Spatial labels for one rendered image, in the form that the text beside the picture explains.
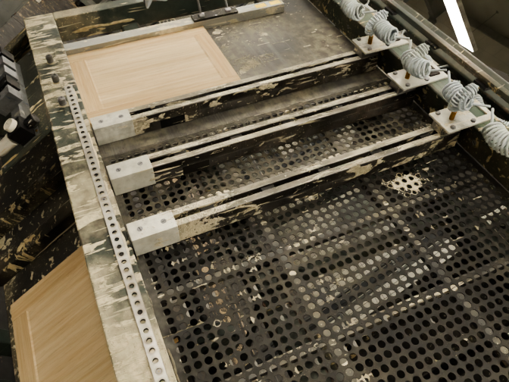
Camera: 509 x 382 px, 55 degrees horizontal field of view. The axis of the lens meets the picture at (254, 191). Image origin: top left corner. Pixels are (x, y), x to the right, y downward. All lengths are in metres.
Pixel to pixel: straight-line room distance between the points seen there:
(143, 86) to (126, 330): 0.97
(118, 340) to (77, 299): 0.53
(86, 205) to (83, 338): 0.43
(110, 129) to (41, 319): 0.67
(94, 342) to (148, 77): 0.95
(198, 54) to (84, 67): 0.44
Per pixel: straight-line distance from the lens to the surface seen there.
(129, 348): 1.18
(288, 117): 1.60
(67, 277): 1.76
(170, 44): 2.08
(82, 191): 1.48
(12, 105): 1.85
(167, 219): 1.32
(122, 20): 2.34
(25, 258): 1.96
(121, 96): 1.83
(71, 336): 1.67
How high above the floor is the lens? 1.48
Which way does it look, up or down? 10 degrees down
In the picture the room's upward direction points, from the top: 51 degrees clockwise
